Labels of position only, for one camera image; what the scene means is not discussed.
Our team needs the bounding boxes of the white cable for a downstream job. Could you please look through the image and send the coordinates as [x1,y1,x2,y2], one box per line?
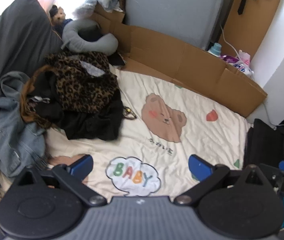
[219,22,255,80]

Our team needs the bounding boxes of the blue denim jacket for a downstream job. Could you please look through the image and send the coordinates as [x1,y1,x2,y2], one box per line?
[0,71,48,178]

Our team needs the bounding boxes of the black hair tie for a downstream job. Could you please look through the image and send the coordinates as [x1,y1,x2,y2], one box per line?
[122,106,137,120]

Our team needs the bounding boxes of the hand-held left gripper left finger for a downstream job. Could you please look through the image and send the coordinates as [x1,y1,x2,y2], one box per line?
[13,154,107,207]

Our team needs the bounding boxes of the tall brown cardboard sheet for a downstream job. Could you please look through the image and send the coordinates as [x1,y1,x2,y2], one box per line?
[218,0,284,55]

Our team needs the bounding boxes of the black folded cloth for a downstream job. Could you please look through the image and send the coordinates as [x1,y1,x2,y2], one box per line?
[244,119,284,167]

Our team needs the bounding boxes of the brown scarf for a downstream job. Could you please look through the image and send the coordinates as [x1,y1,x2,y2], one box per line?
[19,65,60,130]

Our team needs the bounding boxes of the dark grey pillow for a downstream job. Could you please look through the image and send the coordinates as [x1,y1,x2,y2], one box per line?
[0,0,65,105]

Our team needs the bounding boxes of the leopard print garment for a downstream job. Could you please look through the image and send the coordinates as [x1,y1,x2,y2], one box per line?
[44,51,118,114]

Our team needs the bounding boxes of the long brown cardboard sheet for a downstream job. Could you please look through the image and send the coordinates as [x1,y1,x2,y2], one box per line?
[92,1,267,117]

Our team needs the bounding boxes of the black garment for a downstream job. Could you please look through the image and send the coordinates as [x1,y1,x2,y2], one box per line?
[29,72,125,141]

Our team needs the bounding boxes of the brown teddy bear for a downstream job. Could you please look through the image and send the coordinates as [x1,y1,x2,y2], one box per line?
[49,5,73,34]

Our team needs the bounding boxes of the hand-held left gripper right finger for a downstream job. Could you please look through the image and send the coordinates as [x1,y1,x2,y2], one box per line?
[173,154,266,207]

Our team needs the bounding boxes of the grey neck pillow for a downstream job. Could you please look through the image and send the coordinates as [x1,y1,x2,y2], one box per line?
[61,19,118,55]

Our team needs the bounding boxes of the grey padded panel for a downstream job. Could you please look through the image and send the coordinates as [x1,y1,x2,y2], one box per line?
[124,0,229,52]

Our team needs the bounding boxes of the white bottle with blue cap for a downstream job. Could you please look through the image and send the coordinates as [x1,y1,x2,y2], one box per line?
[208,42,223,56]

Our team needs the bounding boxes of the pink plastic bag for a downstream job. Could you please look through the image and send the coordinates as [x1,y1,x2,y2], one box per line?
[237,49,252,67]

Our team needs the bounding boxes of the blue and white plastic pack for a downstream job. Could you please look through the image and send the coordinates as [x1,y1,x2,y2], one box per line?
[232,62,255,75]

